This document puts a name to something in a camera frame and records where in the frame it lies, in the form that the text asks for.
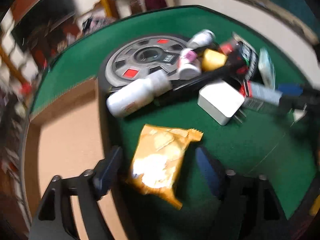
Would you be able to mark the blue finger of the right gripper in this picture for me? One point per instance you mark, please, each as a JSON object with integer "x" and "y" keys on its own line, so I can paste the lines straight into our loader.
{"x": 290, "y": 89}

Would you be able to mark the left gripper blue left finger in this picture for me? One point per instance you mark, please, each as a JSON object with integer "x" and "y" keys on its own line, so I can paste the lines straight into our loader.
{"x": 106, "y": 172}

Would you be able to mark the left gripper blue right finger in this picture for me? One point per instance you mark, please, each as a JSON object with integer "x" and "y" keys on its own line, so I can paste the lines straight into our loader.
{"x": 211, "y": 168}

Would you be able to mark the light blue tissue pack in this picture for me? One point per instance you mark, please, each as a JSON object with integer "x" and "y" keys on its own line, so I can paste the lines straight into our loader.
{"x": 266, "y": 69}

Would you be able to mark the yellow snack packet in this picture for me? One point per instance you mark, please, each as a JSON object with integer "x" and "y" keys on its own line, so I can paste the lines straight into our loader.
{"x": 157, "y": 160}

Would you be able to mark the white power adapter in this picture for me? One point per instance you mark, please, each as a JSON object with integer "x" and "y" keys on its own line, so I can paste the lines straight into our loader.
{"x": 220, "y": 100}

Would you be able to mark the black marker pink cap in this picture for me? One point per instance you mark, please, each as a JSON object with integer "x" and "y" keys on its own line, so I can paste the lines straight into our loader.
{"x": 202, "y": 80}

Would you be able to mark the large white pill bottle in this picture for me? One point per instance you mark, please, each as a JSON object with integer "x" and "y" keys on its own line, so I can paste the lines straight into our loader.
{"x": 138, "y": 94}

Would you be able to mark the white bottle green label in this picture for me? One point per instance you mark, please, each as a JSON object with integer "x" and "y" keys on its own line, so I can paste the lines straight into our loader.
{"x": 201, "y": 39}

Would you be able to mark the small white bottle pink label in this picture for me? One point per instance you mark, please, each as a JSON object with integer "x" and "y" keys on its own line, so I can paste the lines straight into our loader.
{"x": 188, "y": 65}

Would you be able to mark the cardboard box tray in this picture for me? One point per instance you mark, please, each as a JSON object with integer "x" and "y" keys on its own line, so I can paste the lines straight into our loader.
{"x": 63, "y": 142}

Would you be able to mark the round grey table control panel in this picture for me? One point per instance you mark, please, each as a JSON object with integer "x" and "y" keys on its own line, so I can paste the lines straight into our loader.
{"x": 140, "y": 57}

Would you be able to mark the black flat television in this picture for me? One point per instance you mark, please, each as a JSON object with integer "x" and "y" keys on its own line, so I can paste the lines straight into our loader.
{"x": 41, "y": 13}

